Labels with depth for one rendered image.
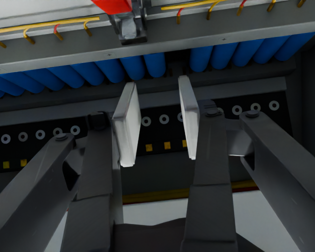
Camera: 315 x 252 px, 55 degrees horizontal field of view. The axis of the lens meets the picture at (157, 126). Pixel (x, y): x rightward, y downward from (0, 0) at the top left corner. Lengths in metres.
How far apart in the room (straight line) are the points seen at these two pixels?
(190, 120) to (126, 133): 0.03
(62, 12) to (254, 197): 0.18
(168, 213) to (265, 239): 0.07
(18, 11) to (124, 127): 0.11
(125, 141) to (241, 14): 0.12
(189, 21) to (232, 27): 0.03
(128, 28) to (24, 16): 0.08
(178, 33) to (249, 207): 0.13
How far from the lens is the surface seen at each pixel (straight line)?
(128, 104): 0.18
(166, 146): 0.34
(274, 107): 0.36
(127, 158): 0.17
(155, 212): 0.22
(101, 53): 0.22
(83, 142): 0.16
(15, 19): 0.23
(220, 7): 0.22
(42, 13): 0.22
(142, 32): 0.20
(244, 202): 0.22
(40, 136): 0.37
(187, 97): 0.17
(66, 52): 0.23
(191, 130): 0.16
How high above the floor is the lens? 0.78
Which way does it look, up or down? 14 degrees up
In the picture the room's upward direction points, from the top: 172 degrees clockwise
